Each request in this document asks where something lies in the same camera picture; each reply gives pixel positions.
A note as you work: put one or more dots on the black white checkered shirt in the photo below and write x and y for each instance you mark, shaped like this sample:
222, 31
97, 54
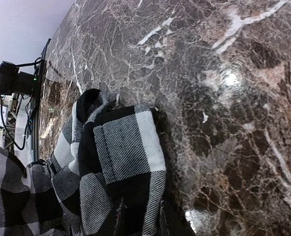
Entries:
106, 177

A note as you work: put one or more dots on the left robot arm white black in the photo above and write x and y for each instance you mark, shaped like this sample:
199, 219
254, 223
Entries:
14, 81

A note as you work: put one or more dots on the black front rail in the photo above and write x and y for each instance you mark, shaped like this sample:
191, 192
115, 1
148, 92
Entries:
35, 103

